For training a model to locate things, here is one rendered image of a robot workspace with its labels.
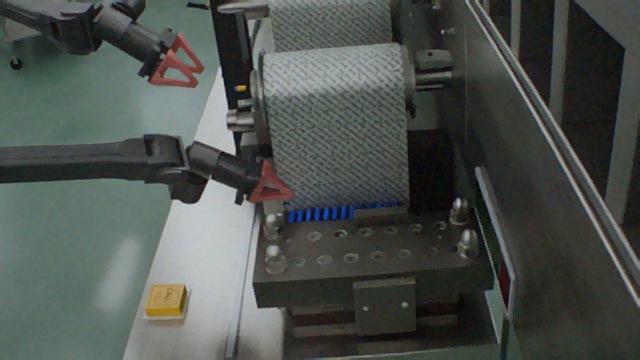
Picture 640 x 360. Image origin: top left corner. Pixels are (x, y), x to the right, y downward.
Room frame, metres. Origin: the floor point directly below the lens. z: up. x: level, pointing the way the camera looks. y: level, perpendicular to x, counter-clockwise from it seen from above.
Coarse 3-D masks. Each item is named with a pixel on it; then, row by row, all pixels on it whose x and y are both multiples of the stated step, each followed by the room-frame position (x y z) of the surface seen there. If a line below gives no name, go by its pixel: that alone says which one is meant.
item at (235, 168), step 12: (228, 156) 1.05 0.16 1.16; (252, 156) 1.07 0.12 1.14; (216, 168) 1.04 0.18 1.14; (228, 168) 1.03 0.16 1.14; (240, 168) 1.03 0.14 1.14; (216, 180) 1.03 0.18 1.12; (228, 180) 1.02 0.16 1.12; (240, 180) 1.02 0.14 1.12; (252, 180) 1.00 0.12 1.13; (240, 192) 1.00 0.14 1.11; (240, 204) 1.00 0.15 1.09
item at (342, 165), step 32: (320, 128) 1.04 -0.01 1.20; (352, 128) 1.03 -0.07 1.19; (384, 128) 1.03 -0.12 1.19; (288, 160) 1.04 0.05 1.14; (320, 160) 1.04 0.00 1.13; (352, 160) 1.03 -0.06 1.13; (384, 160) 1.03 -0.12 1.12; (320, 192) 1.04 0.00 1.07; (352, 192) 1.03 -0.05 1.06; (384, 192) 1.03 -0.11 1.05
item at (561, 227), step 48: (432, 0) 1.29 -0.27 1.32; (432, 48) 1.32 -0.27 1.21; (480, 48) 0.82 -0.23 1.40; (480, 96) 0.82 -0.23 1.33; (528, 96) 0.60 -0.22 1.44; (480, 144) 0.81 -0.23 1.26; (528, 144) 0.57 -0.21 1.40; (528, 192) 0.56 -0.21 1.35; (576, 192) 0.42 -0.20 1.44; (528, 240) 0.54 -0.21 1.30; (576, 240) 0.41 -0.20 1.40; (528, 288) 0.52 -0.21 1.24; (576, 288) 0.39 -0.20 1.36; (624, 288) 0.31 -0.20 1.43; (528, 336) 0.50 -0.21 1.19; (576, 336) 0.38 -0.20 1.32; (624, 336) 0.30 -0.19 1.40
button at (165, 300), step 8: (152, 288) 0.99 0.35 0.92; (160, 288) 0.99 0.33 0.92; (168, 288) 0.98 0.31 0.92; (176, 288) 0.98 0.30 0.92; (184, 288) 0.98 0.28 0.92; (152, 296) 0.96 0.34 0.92; (160, 296) 0.96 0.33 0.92; (168, 296) 0.96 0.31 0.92; (176, 296) 0.96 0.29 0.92; (184, 296) 0.97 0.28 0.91; (152, 304) 0.94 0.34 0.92; (160, 304) 0.94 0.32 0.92; (168, 304) 0.94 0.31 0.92; (176, 304) 0.93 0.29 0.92; (152, 312) 0.93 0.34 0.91; (160, 312) 0.93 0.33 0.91; (168, 312) 0.93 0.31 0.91; (176, 312) 0.93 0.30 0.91
